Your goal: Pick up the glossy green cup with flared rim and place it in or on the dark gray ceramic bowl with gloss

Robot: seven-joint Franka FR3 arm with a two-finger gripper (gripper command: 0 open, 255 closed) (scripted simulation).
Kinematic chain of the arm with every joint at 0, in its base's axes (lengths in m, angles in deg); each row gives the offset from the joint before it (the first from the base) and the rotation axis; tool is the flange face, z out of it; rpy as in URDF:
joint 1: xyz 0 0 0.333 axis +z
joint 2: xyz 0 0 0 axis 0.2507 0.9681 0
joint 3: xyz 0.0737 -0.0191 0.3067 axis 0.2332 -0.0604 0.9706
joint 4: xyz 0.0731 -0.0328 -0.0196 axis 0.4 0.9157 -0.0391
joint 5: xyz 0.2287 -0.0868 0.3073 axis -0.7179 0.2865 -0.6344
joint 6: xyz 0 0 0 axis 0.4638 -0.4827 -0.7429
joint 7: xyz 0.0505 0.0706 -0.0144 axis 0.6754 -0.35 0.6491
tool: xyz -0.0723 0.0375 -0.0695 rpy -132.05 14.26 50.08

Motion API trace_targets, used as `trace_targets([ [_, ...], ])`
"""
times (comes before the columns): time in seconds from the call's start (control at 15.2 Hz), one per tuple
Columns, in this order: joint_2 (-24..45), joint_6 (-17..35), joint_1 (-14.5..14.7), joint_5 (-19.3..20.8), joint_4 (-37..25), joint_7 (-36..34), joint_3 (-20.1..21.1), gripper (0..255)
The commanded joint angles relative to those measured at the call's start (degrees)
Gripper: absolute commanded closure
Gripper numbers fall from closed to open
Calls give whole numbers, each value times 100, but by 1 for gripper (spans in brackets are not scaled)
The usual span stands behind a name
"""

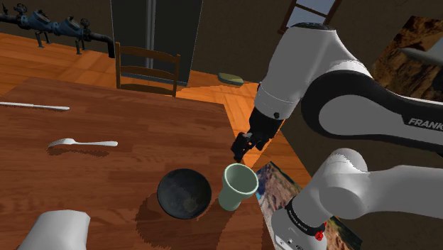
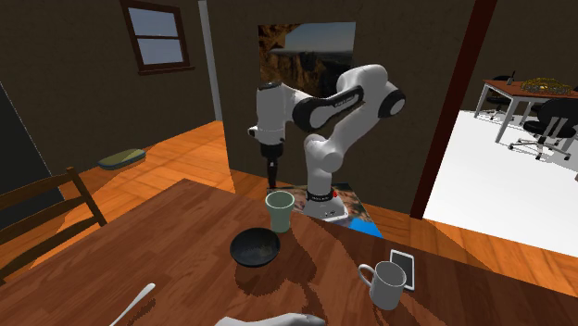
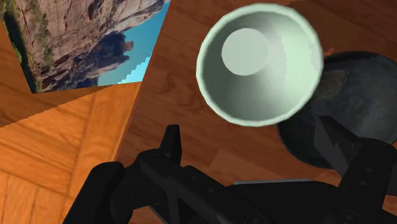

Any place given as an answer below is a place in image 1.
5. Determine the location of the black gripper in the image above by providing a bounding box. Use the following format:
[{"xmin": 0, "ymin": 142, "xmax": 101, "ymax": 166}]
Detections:
[{"xmin": 230, "ymin": 106, "xmax": 285, "ymax": 164}]

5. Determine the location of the pale green cup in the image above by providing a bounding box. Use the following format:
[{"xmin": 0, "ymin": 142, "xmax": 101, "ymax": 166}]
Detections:
[{"xmin": 217, "ymin": 163, "xmax": 260, "ymax": 212}]

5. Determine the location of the flat green cushion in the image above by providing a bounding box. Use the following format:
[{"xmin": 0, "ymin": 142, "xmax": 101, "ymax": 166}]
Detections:
[{"xmin": 217, "ymin": 72, "xmax": 245, "ymax": 87}]

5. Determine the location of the black bowl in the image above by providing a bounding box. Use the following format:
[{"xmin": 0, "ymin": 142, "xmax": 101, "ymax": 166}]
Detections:
[{"xmin": 156, "ymin": 168, "xmax": 213, "ymax": 220}]

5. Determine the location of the brown wooden table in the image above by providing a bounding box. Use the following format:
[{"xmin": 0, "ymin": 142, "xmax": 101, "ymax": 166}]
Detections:
[{"xmin": 0, "ymin": 77, "xmax": 278, "ymax": 250}]

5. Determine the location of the brown wooden chair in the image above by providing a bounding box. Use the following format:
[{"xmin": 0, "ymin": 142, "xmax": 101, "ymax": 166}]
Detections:
[{"xmin": 114, "ymin": 41, "xmax": 182, "ymax": 98}]

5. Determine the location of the dark grey refrigerator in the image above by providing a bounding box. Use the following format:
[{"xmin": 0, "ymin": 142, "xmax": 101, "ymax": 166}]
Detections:
[{"xmin": 109, "ymin": 0, "xmax": 204, "ymax": 87}]

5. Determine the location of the wooden framed window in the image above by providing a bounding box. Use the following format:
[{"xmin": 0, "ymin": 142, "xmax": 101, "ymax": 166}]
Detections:
[{"xmin": 277, "ymin": 0, "xmax": 344, "ymax": 36}]

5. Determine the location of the rock patterned panel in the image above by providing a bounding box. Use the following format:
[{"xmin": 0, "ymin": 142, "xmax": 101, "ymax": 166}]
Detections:
[{"xmin": 371, "ymin": 15, "xmax": 443, "ymax": 102}]

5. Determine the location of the white rounded object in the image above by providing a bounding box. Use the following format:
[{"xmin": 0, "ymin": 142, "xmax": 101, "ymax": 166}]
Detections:
[{"xmin": 16, "ymin": 209, "xmax": 92, "ymax": 250}]

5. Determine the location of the dark pipe with blue valves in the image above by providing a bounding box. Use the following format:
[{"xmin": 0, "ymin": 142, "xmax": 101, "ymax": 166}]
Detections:
[{"xmin": 0, "ymin": 2, "xmax": 116, "ymax": 59}]

